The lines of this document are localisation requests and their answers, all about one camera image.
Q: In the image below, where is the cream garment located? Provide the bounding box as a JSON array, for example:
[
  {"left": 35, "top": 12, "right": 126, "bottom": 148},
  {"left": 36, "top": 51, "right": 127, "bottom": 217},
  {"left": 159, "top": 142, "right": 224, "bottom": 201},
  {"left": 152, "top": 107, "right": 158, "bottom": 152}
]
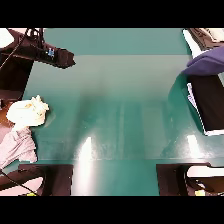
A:
[{"left": 5, "top": 95, "right": 51, "bottom": 130}]

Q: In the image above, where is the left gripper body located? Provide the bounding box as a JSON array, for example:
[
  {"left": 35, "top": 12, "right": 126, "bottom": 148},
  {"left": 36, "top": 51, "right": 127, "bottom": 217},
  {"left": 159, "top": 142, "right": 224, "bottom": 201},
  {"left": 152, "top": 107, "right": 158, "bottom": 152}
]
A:
[{"left": 53, "top": 47, "right": 77, "bottom": 70}]

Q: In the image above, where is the navy garment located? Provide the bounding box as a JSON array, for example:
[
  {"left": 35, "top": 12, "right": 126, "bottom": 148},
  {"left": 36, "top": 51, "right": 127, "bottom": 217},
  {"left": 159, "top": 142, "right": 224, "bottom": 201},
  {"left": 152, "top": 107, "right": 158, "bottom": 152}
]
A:
[{"left": 181, "top": 45, "right": 224, "bottom": 78}]

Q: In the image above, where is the white garment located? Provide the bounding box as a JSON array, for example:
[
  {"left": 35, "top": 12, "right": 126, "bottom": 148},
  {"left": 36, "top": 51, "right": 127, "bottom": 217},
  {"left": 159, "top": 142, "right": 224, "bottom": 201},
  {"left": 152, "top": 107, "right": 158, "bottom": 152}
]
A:
[{"left": 182, "top": 27, "right": 224, "bottom": 60}]

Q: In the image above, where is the black cable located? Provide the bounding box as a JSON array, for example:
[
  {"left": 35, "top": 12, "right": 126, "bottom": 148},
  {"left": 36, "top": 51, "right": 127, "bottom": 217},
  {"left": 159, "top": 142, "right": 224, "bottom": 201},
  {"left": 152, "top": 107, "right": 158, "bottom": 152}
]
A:
[{"left": 0, "top": 167, "right": 46, "bottom": 196}]

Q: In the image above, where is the grey garment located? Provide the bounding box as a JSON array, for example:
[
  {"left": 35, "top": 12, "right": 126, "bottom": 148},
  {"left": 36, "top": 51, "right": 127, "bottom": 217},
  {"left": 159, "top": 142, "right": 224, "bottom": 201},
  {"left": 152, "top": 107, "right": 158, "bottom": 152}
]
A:
[{"left": 0, "top": 126, "right": 39, "bottom": 170}]

